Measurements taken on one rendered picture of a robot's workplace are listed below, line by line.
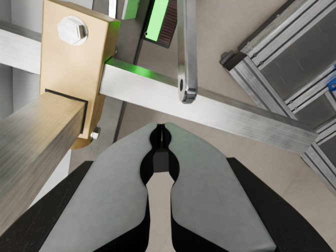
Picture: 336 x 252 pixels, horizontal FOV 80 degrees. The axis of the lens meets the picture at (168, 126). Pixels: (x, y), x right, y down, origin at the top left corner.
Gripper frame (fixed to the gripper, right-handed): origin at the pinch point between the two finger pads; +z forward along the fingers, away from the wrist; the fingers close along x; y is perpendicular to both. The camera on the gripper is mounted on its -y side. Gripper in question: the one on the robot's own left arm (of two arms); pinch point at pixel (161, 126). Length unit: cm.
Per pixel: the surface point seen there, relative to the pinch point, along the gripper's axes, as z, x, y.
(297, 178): 94, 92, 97
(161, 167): 82, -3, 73
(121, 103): 23.8, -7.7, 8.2
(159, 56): 94, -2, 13
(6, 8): 30.9, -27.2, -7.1
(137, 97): 8.1, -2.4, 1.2
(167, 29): 23.7, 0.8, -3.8
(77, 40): 6.0, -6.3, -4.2
